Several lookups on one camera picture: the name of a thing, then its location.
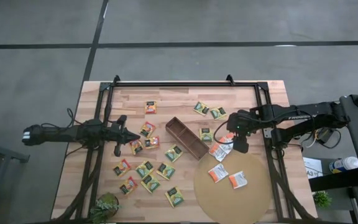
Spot black power adapter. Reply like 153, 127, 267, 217
317, 127, 334, 144

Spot small green artificial plant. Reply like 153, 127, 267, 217
312, 190, 333, 208

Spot white-orange Tazo tea packet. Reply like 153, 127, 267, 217
228, 170, 249, 190
209, 141, 229, 162
208, 162, 229, 184
218, 133, 236, 147

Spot white canister with blue label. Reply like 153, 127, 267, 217
328, 156, 358, 174

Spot white paper sheet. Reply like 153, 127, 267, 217
302, 157, 324, 180

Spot green-yellow foil tea packet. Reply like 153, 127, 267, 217
164, 144, 184, 163
156, 162, 177, 181
193, 101, 210, 117
209, 106, 228, 121
135, 160, 155, 179
164, 185, 185, 208
140, 173, 161, 194
199, 127, 214, 142

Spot round woven beige placemat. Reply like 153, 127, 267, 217
193, 149, 273, 224

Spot black shelf bar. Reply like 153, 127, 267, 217
308, 167, 358, 192

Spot dark grey metal table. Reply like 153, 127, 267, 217
0, 124, 30, 224

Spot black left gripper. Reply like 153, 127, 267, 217
103, 115, 141, 157

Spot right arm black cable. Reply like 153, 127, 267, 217
213, 119, 241, 146

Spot potted succulent plant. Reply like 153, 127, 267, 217
88, 192, 121, 224

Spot brown wooden organizer box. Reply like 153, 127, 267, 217
165, 116, 210, 161

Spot black metal table frame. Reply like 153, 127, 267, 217
53, 74, 318, 224

